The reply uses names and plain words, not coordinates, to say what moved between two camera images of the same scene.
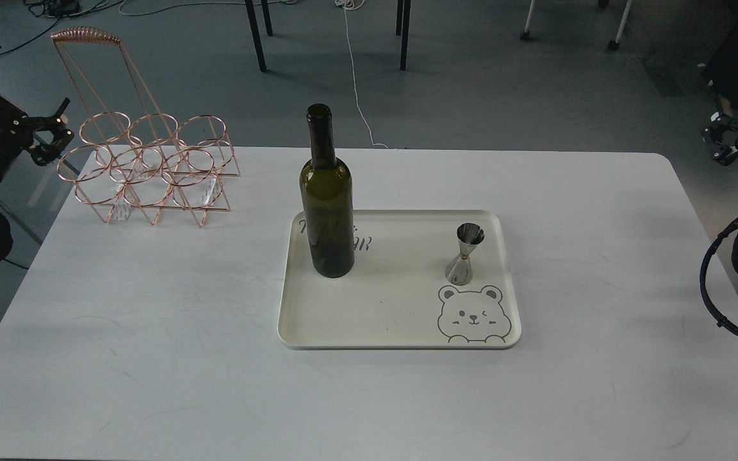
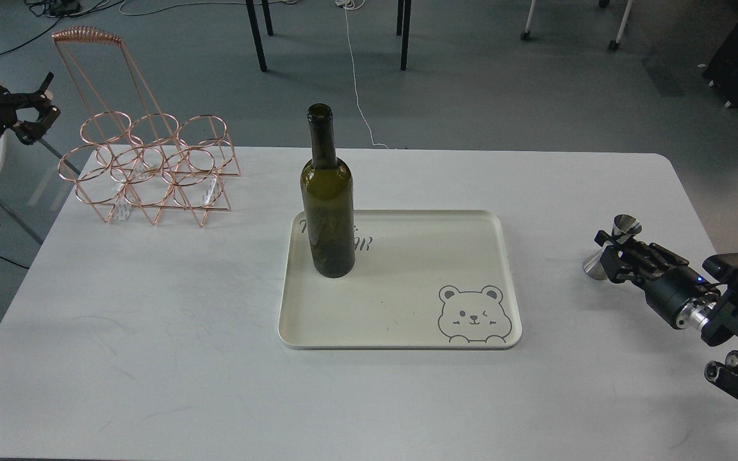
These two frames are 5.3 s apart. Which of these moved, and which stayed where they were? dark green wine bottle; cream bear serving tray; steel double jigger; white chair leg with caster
Moved: steel double jigger
Stayed: white chair leg with caster; dark green wine bottle; cream bear serving tray
